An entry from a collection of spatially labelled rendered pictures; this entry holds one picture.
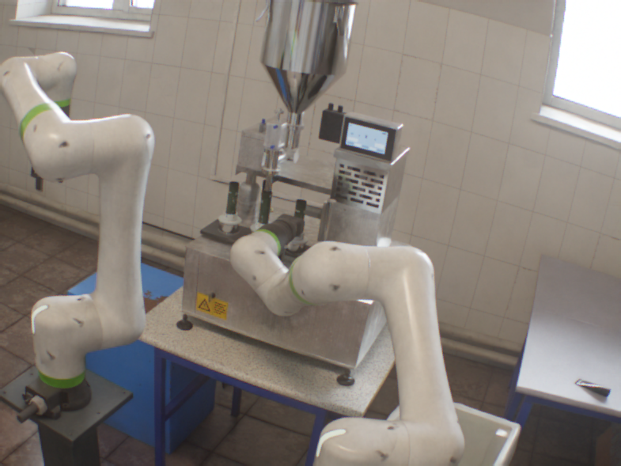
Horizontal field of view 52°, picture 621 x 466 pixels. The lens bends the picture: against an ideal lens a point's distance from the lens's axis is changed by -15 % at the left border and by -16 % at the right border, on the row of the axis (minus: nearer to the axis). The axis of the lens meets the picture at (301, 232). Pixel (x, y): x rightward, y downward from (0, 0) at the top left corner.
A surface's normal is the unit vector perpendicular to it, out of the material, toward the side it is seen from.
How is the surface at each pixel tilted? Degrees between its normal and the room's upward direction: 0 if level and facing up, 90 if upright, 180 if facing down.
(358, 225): 90
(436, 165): 90
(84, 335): 83
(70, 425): 0
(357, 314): 90
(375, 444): 19
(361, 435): 8
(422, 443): 36
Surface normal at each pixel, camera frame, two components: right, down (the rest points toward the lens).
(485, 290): -0.37, 0.31
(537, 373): 0.15, -0.91
